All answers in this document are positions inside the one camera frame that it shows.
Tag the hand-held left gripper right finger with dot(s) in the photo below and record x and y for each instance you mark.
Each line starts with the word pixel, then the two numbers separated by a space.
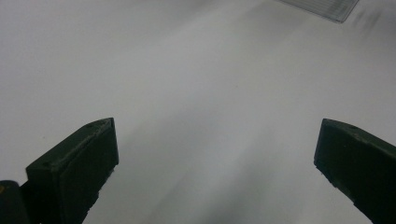
pixel 361 168

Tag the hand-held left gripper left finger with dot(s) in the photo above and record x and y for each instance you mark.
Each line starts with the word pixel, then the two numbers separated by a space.
pixel 77 168

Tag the clear plastic box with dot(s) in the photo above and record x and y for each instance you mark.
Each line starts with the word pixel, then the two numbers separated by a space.
pixel 327 7

